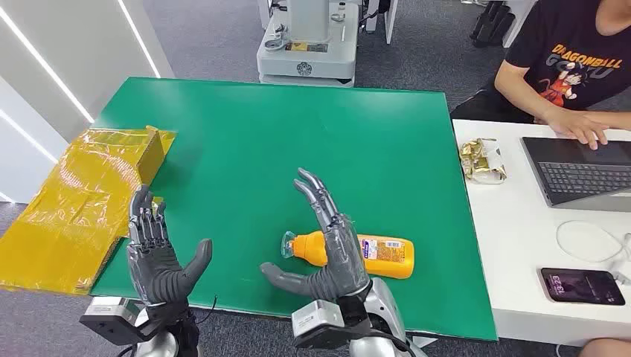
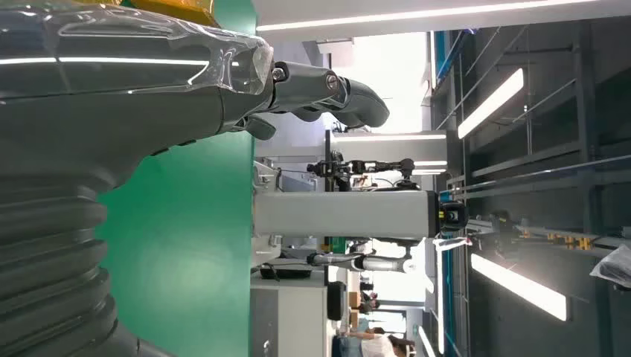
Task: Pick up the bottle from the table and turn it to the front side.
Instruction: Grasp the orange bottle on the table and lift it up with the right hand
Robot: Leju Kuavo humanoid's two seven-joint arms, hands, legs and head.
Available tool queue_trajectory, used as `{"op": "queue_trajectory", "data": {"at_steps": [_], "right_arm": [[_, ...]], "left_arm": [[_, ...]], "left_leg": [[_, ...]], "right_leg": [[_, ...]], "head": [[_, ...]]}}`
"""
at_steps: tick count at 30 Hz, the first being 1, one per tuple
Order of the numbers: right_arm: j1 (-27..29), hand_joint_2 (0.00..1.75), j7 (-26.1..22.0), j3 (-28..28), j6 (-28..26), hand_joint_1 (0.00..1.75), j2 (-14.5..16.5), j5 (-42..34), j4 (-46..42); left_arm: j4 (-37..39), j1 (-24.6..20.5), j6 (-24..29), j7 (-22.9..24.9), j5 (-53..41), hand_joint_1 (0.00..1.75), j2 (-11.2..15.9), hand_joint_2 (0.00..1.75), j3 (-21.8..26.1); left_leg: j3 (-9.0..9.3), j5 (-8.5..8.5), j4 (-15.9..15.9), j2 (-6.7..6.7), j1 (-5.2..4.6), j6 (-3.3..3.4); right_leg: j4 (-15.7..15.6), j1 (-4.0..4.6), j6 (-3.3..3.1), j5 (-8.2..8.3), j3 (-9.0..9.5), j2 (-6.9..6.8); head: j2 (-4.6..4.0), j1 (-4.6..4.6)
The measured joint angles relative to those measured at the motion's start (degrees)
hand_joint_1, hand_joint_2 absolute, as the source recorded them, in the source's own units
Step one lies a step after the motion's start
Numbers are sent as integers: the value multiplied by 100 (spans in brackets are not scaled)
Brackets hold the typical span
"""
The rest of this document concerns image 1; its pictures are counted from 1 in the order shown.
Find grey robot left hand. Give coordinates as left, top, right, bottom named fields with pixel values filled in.
left=126, top=184, right=214, bottom=307

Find person's right hand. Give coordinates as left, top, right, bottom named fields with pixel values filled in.
left=541, top=107, right=610, bottom=151

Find white cable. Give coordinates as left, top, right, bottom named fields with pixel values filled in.
left=555, top=219, right=631, bottom=286

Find black bag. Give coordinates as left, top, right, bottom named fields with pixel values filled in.
left=469, top=0, right=516, bottom=49

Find person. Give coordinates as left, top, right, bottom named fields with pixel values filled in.
left=450, top=0, right=631, bottom=151

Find orange plastic bottle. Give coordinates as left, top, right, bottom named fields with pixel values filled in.
left=281, top=230, right=416, bottom=280

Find yellow film-wrapped cardboard box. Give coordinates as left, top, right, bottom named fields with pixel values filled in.
left=0, top=125, right=177, bottom=297

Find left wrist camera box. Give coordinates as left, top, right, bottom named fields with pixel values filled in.
left=78, top=296, right=150, bottom=347

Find white desk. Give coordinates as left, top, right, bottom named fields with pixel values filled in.
left=452, top=119, right=631, bottom=349

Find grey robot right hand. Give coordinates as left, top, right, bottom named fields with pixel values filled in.
left=260, top=167, right=371, bottom=302

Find grey laptop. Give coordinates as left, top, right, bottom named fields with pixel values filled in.
left=520, top=136, right=631, bottom=213

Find pale grey machine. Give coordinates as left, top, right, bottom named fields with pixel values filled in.
left=255, top=0, right=360, bottom=89

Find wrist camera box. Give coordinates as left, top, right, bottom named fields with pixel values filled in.
left=290, top=300, right=347, bottom=351
left=78, top=296, right=150, bottom=347

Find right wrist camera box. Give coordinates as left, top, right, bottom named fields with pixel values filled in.
left=290, top=300, right=347, bottom=351

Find black smartphone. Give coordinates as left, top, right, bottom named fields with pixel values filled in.
left=539, top=266, right=627, bottom=307

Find green table mat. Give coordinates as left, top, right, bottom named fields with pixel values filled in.
left=90, top=76, right=499, bottom=342

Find gold foil snack wrapper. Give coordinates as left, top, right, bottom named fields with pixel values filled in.
left=458, top=137, right=508, bottom=186

